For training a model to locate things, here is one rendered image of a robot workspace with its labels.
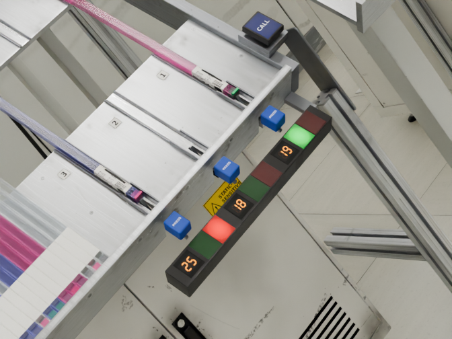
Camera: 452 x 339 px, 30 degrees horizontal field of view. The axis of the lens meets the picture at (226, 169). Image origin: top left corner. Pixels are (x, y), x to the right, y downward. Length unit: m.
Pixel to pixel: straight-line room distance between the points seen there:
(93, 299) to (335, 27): 1.53
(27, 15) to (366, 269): 1.13
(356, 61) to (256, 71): 1.26
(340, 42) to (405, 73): 0.95
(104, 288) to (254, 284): 0.53
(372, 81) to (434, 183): 0.42
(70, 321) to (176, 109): 0.36
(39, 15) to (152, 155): 0.34
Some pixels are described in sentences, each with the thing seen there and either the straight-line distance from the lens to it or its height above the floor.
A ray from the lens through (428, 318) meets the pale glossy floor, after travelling 1.89.
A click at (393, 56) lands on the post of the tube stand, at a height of 0.55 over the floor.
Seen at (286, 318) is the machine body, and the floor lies 0.28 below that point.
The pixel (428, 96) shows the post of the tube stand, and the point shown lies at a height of 0.45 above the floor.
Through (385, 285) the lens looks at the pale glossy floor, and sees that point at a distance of 2.07.
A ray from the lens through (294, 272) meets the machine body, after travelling 1.66.
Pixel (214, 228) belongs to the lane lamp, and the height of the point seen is 0.66.
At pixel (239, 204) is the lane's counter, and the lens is 1.18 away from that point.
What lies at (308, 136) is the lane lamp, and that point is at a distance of 1.24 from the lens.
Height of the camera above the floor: 1.08
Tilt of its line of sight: 19 degrees down
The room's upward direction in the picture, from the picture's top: 40 degrees counter-clockwise
